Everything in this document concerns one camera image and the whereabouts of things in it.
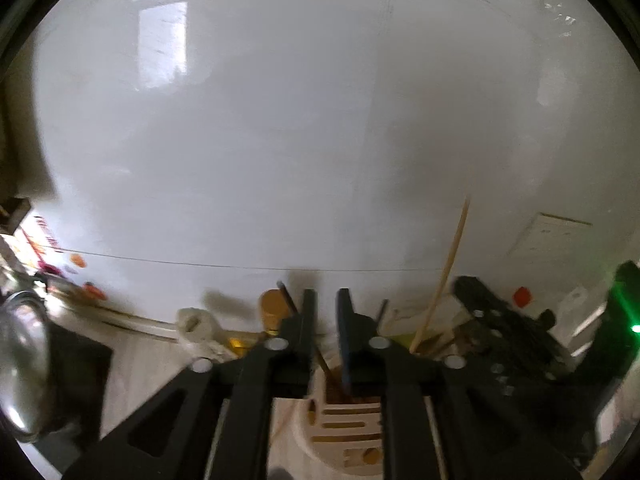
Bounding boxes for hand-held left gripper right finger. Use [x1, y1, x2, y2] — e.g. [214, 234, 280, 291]
[336, 287, 584, 480]

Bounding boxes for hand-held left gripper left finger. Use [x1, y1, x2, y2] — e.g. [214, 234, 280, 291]
[62, 289, 318, 480]

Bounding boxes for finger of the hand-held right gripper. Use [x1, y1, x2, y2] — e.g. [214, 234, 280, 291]
[453, 275, 572, 397]

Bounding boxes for light wooden chopstick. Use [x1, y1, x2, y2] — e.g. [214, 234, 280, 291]
[408, 195, 472, 356]

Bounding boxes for cream cylindrical utensil holder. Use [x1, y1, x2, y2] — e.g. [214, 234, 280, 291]
[292, 344, 452, 480]

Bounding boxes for dark glass bottle gold cap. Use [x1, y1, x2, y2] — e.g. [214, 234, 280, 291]
[258, 288, 292, 337]

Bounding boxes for glass oil bottle white lid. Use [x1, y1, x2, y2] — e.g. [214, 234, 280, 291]
[176, 307, 237, 362]

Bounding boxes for black gas stove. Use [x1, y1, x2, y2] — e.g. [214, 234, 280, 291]
[27, 310, 114, 442]

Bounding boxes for range hood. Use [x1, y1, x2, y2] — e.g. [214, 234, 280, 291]
[0, 74, 57, 202]

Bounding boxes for white wall socket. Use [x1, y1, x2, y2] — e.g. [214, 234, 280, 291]
[509, 212, 594, 262]

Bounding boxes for fruit wall stickers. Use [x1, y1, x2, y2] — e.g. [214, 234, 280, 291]
[20, 214, 109, 302]

